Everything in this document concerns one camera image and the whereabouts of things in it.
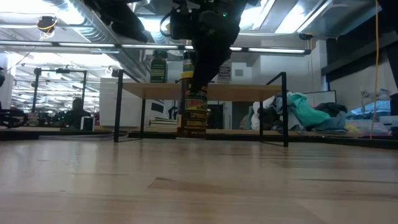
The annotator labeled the white cabinet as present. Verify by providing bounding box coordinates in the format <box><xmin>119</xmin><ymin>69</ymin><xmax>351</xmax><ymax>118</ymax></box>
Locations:
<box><xmin>99</xmin><ymin>77</ymin><xmax>175</xmax><ymax>128</ymax></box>

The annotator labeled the black table frame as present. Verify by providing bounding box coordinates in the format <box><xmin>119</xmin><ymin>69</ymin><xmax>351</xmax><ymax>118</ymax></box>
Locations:
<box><xmin>0</xmin><ymin>128</ymin><xmax>398</xmax><ymax>151</ymax></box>

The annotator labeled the wooden shelf with black legs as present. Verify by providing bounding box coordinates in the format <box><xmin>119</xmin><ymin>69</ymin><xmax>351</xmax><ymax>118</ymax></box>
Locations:
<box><xmin>113</xmin><ymin>68</ymin><xmax>289</xmax><ymax>147</ymax></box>

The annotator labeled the green-lidded green herb jar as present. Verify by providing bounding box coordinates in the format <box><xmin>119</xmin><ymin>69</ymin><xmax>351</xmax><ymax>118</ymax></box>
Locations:
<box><xmin>150</xmin><ymin>49</ymin><xmax>169</xmax><ymax>84</ymax></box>

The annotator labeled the dark blue plaid cloth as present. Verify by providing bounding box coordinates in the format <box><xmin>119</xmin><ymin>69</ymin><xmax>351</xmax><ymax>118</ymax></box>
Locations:
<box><xmin>266</xmin><ymin>93</ymin><xmax>292</xmax><ymax>131</ymax></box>

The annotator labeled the small white box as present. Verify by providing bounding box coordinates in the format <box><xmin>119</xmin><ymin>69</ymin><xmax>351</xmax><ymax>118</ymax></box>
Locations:
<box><xmin>80</xmin><ymin>116</ymin><xmax>96</xmax><ymax>131</ymax></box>

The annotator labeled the black metal stand frame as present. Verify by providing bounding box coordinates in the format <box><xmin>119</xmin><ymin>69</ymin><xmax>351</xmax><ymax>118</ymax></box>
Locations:
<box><xmin>32</xmin><ymin>67</ymin><xmax>88</xmax><ymax>114</ymax></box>

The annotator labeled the light blue checked cloth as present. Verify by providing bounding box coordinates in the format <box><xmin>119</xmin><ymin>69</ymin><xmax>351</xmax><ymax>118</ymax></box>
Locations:
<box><xmin>347</xmin><ymin>100</ymin><xmax>392</xmax><ymax>121</ymax></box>

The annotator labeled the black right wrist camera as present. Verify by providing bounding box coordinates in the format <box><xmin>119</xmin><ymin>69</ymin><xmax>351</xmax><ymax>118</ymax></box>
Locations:
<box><xmin>169</xmin><ymin>6</ymin><xmax>194</xmax><ymax>40</ymax></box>

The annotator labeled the yellow-lidded chili seasoning jar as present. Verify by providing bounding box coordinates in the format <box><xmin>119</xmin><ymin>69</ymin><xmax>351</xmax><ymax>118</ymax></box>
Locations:
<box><xmin>177</xmin><ymin>70</ymin><xmax>208</xmax><ymax>139</ymax></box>

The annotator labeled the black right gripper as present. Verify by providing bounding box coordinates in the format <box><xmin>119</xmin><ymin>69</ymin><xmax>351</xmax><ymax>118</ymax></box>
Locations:
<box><xmin>190</xmin><ymin>11</ymin><xmax>240</xmax><ymax>93</ymax></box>

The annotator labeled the stack of books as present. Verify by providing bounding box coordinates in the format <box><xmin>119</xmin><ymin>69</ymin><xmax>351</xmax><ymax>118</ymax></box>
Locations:
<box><xmin>148</xmin><ymin>116</ymin><xmax>178</xmax><ymax>128</ymax></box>

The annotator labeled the dark grey cloth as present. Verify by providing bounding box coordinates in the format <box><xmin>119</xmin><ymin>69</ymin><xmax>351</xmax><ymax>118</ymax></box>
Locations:
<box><xmin>314</xmin><ymin>101</ymin><xmax>348</xmax><ymax>118</ymax></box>

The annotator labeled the white cloth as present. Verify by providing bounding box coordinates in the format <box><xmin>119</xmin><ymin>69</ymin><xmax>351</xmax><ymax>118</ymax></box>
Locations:
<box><xmin>251</xmin><ymin>95</ymin><xmax>276</xmax><ymax>131</ymax></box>

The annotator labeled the silver ventilation duct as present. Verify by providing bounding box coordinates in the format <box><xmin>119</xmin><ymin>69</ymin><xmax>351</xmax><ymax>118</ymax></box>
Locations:
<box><xmin>43</xmin><ymin>0</ymin><xmax>150</xmax><ymax>80</ymax></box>

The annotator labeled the long ceiling light bar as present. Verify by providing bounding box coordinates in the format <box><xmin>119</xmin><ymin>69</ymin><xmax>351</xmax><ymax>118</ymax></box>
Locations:
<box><xmin>0</xmin><ymin>39</ymin><xmax>312</xmax><ymax>56</ymax></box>

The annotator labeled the black and yellow cable reel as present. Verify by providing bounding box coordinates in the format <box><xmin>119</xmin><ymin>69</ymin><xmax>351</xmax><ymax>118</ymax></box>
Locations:
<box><xmin>36</xmin><ymin>15</ymin><xmax>59</xmax><ymax>34</ymax></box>

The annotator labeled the white-lidded bagel sesame jar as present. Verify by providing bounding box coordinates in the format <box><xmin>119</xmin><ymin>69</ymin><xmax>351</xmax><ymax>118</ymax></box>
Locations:
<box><xmin>216</xmin><ymin>60</ymin><xmax>233</xmax><ymax>84</ymax></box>

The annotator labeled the teal cloth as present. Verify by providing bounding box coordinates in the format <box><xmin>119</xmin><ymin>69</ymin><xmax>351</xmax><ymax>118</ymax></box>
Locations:
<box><xmin>286</xmin><ymin>92</ymin><xmax>331</xmax><ymax>128</ymax></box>

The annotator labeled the yellow cable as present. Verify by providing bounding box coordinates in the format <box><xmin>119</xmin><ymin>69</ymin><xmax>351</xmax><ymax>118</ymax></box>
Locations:
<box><xmin>369</xmin><ymin>0</ymin><xmax>381</xmax><ymax>140</ymax></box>

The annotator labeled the blue-grey cloth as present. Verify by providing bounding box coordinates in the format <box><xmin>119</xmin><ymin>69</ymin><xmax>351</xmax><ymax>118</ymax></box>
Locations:
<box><xmin>310</xmin><ymin>111</ymin><xmax>348</xmax><ymax>134</ymax></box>

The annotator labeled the person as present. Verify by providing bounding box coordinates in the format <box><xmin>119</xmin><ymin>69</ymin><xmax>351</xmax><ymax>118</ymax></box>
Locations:
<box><xmin>63</xmin><ymin>97</ymin><xmax>93</xmax><ymax>129</ymax></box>

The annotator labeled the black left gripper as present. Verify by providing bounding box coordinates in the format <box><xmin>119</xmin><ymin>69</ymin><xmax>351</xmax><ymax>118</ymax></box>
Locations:
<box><xmin>82</xmin><ymin>0</ymin><xmax>149</xmax><ymax>44</ymax></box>

